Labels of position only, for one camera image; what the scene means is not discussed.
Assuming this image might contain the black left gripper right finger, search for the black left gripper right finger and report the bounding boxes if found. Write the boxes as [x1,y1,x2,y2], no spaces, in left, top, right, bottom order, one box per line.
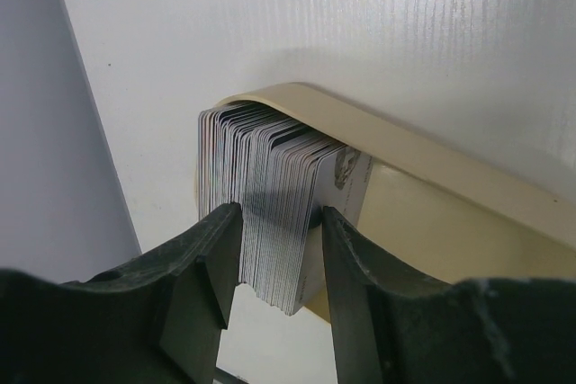
[322,207,575,383]

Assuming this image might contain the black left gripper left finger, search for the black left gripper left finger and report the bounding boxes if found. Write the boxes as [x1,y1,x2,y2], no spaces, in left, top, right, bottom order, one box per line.
[1,203,243,383]

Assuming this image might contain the beige oval tray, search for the beige oval tray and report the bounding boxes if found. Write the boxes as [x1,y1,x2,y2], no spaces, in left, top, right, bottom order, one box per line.
[213,84,575,318]

